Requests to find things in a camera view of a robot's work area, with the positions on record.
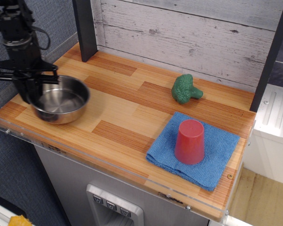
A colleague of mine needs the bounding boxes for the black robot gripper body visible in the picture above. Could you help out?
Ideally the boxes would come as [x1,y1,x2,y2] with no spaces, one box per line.
[0,39,59,84]

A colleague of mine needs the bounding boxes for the yellow object at corner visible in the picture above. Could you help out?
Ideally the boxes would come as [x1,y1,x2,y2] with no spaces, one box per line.
[8,215,33,226]

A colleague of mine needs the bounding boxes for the blue folded cloth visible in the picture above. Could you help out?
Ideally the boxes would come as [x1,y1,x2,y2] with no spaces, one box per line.
[146,112,240,191]

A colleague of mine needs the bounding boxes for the grey toy cabinet front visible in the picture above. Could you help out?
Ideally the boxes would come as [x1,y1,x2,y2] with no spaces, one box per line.
[36,146,209,226]

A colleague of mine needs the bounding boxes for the silver dispenser panel with buttons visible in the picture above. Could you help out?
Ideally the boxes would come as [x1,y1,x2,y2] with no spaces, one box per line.
[86,184,145,226]

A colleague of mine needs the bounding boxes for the dark shelf post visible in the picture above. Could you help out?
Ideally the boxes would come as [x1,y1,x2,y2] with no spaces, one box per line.
[72,0,98,62]
[250,11,283,112]

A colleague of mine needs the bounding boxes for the white toy sink unit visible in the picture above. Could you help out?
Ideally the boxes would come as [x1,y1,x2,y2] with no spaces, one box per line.
[243,84,283,183]

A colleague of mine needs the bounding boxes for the dark right shelf post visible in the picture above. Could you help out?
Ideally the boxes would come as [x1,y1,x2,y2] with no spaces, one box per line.
[250,11,283,112]

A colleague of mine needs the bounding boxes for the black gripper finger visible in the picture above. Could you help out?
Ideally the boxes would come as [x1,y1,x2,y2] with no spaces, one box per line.
[12,77,29,103]
[27,79,43,104]

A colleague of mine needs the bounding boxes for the red plastic cup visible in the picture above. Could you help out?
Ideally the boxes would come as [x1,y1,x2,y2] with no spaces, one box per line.
[175,119,205,165]

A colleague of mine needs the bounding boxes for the silver metal pot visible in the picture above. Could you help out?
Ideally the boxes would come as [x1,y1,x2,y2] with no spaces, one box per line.
[27,75,90,124]

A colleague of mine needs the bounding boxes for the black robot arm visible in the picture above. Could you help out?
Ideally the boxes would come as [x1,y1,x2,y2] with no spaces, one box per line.
[0,0,59,103]

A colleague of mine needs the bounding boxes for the dark left shelf post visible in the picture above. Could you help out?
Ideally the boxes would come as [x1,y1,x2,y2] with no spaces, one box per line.
[72,0,98,62]

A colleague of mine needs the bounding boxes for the green toy broccoli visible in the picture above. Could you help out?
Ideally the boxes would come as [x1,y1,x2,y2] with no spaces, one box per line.
[171,74,203,104]

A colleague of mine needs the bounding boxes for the clear acrylic table guard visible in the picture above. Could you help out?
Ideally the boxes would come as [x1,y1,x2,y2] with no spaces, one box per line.
[0,113,246,226]

